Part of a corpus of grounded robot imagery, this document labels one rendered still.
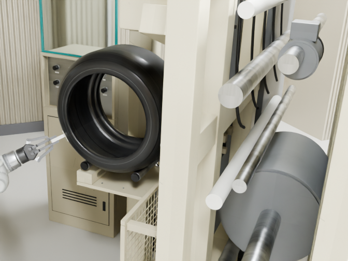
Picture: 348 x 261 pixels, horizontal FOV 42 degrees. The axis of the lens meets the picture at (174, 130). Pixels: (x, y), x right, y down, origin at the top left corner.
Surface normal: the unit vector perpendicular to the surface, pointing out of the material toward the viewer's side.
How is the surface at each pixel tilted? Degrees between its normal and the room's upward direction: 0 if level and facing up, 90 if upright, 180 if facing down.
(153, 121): 89
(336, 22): 90
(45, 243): 0
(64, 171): 90
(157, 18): 72
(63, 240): 0
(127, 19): 90
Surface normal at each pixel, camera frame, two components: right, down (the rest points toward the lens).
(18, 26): 0.44, 0.34
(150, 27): -0.33, 0.01
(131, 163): -0.26, 0.47
